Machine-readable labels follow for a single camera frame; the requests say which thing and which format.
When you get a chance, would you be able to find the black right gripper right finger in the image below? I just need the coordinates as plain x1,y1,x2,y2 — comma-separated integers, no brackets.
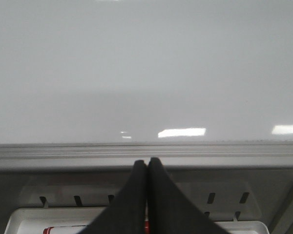
147,157,225,234

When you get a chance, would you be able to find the white whiteboard with grey frame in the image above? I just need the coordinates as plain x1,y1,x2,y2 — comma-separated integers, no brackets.
0,0,293,172

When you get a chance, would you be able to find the white slotted bracket panel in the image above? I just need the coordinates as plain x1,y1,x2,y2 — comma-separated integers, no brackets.
16,181,262,221

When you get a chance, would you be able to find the white plastic tray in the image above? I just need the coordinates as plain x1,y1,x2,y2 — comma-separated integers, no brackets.
5,207,269,234

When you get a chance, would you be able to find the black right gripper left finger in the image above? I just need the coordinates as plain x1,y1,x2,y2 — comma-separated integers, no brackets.
80,160,147,234

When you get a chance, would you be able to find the red capped marker in tray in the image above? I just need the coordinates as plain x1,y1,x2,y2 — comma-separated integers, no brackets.
43,220,150,234

